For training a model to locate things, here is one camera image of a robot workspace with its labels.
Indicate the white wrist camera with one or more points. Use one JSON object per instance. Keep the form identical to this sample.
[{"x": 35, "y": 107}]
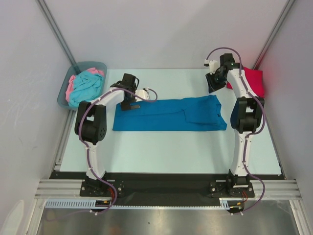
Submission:
[
  {"x": 142, "y": 94},
  {"x": 212, "y": 64}
]

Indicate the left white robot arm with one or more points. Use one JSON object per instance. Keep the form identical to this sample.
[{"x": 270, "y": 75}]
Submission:
[{"x": 91, "y": 121}]

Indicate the slotted cable duct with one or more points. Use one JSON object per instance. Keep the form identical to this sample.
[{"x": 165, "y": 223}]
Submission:
[
  {"x": 78, "y": 203},
  {"x": 232, "y": 203}
]

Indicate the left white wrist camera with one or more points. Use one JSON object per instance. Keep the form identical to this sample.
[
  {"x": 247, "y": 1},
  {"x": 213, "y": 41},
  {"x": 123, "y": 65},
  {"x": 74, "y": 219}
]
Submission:
[{"x": 142, "y": 94}]

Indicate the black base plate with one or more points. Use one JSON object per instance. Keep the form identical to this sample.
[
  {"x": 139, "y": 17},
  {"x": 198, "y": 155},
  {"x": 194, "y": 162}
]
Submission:
[
  {"x": 96, "y": 188},
  {"x": 220, "y": 189}
]

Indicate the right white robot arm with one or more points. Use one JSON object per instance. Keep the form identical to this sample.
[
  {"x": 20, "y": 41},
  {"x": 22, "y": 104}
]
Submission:
[{"x": 246, "y": 120}]

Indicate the aluminium corner post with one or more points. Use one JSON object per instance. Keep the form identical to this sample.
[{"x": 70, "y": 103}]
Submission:
[
  {"x": 55, "y": 29},
  {"x": 274, "y": 32}
]

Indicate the teal plastic basket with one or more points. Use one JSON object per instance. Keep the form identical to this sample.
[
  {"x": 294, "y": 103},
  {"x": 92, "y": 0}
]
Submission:
[{"x": 75, "y": 69}]

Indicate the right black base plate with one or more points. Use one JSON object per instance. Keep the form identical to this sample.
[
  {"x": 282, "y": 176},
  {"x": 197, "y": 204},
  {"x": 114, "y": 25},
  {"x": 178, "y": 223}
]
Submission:
[{"x": 220, "y": 189}]

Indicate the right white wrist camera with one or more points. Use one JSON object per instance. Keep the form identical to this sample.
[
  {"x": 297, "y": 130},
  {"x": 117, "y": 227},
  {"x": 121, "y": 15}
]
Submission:
[{"x": 212, "y": 64}]

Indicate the right slotted cable duct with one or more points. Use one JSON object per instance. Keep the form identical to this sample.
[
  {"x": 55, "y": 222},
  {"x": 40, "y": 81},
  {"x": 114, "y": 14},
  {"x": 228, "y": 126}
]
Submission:
[{"x": 232, "y": 203}]

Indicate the left slotted cable duct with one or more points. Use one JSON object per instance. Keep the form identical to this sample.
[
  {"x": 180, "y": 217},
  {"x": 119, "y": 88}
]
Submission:
[{"x": 78, "y": 203}]

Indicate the dark blue t shirt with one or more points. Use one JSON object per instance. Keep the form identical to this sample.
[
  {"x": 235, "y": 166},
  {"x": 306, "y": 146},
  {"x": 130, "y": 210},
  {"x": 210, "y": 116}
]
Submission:
[{"x": 195, "y": 114}]

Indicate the black front mat strip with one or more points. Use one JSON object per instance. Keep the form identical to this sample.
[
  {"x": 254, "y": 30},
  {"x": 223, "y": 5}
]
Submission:
[{"x": 162, "y": 200}]

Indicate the left aluminium corner post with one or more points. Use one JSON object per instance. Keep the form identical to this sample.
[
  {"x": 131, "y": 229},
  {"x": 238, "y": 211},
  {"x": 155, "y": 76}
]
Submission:
[{"x": 55, "y": 29}]

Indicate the aluminium front rail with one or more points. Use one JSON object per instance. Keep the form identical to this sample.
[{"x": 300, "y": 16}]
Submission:
[{"x": 274, "y": 189}]

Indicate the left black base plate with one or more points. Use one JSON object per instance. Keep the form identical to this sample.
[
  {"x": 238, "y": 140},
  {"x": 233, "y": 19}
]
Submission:
[{"x": 96, "y": 188}]

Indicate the light blue t shirt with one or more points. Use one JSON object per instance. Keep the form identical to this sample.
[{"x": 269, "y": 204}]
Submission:
[{"x": 85, "y": 90}]

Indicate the pink t shirt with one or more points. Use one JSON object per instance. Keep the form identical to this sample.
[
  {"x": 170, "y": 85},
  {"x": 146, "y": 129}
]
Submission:
[{"x": 71, "y": 85}]

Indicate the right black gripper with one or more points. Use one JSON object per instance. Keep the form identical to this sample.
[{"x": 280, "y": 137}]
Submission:
[{"x": 212, "y": 83}]

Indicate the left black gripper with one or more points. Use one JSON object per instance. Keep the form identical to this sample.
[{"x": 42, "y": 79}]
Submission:
[{"x": 125, "y": 105}]

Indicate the folded red t shirt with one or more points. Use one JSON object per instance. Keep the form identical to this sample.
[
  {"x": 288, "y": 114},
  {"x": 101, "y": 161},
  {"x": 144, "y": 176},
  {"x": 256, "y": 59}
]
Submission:
[{"x": 252, "y": 78}]

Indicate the right aluminium corner post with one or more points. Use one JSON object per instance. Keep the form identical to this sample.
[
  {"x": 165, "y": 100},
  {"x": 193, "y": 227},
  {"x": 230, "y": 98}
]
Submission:
[{"x": 274, "y": 32}]

